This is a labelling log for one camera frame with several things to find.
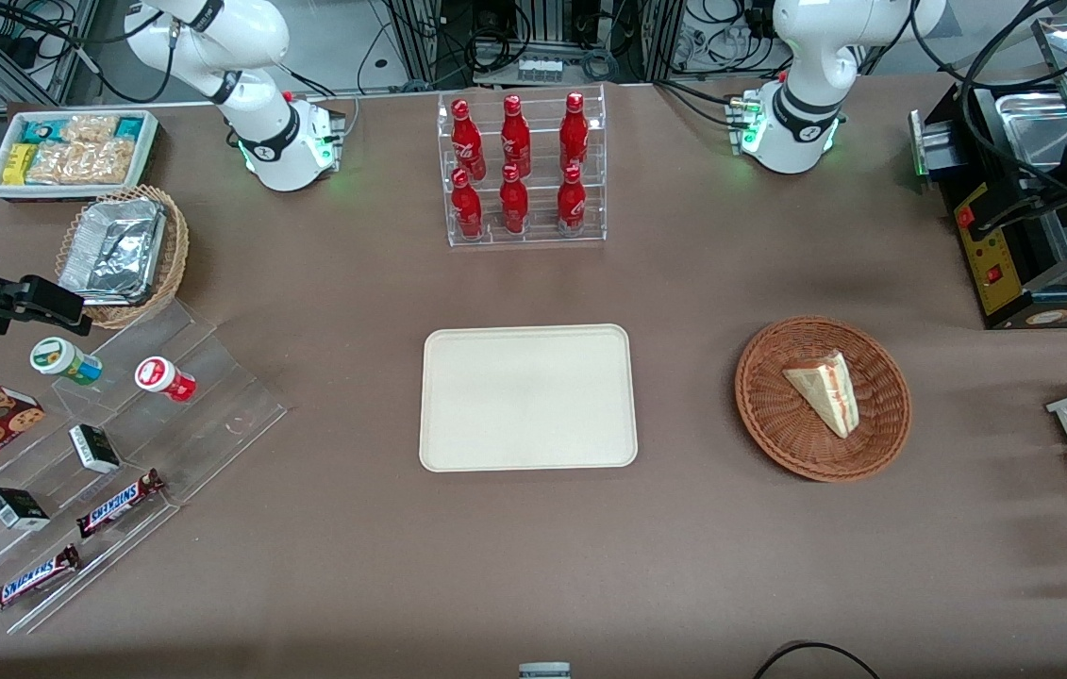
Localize triangular sandwich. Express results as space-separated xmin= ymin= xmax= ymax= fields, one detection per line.
xmin=782 ymin=351 xmax=861 ymax=439

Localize light wicker basket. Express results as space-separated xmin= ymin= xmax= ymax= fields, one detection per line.
xmin=55 ymin=184 xmax=191 ymax=330

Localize beige rectangular tray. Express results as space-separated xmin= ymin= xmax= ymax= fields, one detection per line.
xmin=419 ymin=323 xmax=639 ymax=472

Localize round brown wicker basket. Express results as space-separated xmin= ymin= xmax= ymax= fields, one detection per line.
xmin=734 ymin=315 xmax=912 ymax=483

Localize green lid white cup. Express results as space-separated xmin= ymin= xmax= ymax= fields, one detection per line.
xmin=30 ymin=337 xmax=104 ymax=387

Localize stacked aluminium foil trays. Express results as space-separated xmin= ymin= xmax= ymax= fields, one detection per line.
xmin=58 ymin=196 xmax=168 ymax=305

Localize yellow snack pack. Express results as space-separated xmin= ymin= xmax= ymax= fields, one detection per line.
xmin=3 ymin=143 xmax=37 ymax=186

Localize large clear cracker bag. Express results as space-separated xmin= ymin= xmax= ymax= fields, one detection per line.
xmin=27 ymin=139 xmax=135 ymax=186

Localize red lid white cup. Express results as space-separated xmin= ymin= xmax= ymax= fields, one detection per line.
xmin=135 ymin=356 xmax=197 ymax=404

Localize small black white box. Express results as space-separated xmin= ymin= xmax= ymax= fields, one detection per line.
xmin=0 ymin=487 xmax=51 ymax=531
xmin=68 ymin=423 xmax=122 ymax=474

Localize small clear cracker bag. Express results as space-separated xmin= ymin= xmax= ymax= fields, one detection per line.
xmin=61 ymin=113 xmax=120 ymax=145

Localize white snack bin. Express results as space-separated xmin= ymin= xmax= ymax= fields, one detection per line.
xmin=0 ymin=109 xmax=159 ymax=203

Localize brown snickers bar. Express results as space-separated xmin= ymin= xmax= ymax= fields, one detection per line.
xmin=75 ymin=469 xmax=166 ymax=539
xmin=0 ymin=544 xmax=82 ymax=616

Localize clear acrylic stepped display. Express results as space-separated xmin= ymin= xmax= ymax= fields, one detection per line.
xmin=0 ymin=297 xmax=289 ymax=635

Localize red cola bottle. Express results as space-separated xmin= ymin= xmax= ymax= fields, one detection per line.
xmin=500 ymin=94 xmax=532 ymax=178
xmin=557 ymin=164 xmax=587 ymax=233
xmin=559 ymin=91 xmax=590 ymax=173
xmin=450 ymin=98 xmax=487 ymax=180
xmin=451 ymin=168 xmax=484 ymax=239
xmin=499 ymin=164 xmax=529 ymax=234

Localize clear acrylic bottle rack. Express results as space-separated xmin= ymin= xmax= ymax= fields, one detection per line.
xmin=437 ymin=85 xmax=608 ymax=248

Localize black steel food warmer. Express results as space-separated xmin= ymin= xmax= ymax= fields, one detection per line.
xmin=910 ymin=17 xmax=1067 ymax=331

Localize black looped table cable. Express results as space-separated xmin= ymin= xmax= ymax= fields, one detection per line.
xmin=752 ymin=640 xmax=883 ymax=679

